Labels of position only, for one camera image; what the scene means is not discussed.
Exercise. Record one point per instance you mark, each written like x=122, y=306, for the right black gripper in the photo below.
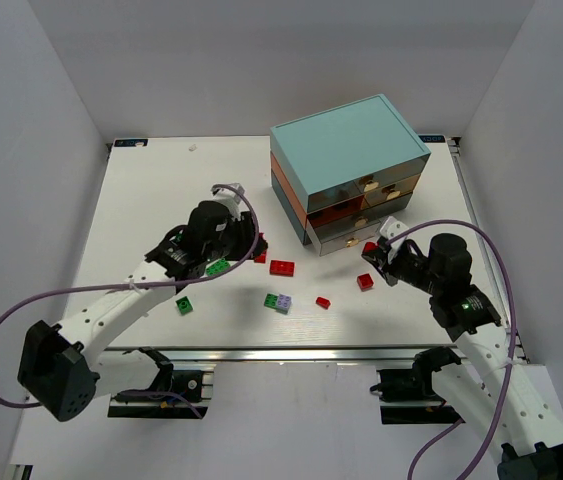
x=393, y=257

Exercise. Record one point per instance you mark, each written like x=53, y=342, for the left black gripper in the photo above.
x=247, y=233

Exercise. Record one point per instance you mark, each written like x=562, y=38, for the red square lego brick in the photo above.
x=365, y=282

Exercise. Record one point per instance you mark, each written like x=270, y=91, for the red curved lego brick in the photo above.
x=369, y=246

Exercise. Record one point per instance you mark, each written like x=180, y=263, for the clear bottom drawer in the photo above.
x=329, y=239

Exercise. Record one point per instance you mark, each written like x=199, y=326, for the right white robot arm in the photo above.
x=485, y=383

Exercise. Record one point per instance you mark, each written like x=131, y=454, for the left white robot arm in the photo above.
x=66, y=365

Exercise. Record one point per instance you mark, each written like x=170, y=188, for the red flat lego plate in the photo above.
x=282, y=268

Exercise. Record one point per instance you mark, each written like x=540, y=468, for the green flat lego plate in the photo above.
x=217, y=267

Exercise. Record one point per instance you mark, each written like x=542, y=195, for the small red lego slope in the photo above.
x=323, y=302

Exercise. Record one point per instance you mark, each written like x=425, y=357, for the green and purple lego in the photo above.
x=280, y=303

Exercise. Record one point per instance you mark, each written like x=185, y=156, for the green square lego brick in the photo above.
x=184, y=305

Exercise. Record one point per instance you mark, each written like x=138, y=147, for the teal orange drawer cabinet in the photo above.
x=345, y=165

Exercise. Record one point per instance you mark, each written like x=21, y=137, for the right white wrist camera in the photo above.
x=393, y=232

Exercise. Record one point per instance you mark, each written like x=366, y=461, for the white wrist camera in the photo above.
x=393, y=232
x=231, y=198

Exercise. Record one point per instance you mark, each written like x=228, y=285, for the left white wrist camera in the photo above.
x=231, y=198

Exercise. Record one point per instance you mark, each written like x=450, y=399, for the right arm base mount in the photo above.
x=406, y=395

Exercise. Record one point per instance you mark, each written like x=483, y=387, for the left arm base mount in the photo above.
x=172, y=392

